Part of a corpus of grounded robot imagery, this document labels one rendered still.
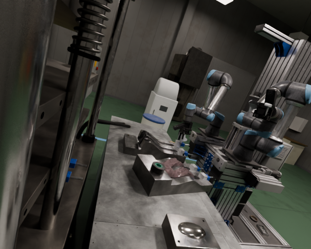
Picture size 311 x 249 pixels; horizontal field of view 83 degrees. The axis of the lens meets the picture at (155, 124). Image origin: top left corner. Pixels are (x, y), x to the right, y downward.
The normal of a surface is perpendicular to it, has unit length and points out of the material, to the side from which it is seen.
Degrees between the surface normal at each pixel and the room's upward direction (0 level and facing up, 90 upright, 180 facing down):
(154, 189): 90
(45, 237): 0
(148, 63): 90
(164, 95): 71
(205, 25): 90
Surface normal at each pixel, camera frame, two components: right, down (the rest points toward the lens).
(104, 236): 0.33, -0.91
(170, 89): 0.26, 0.02
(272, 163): 0.20, 0.33
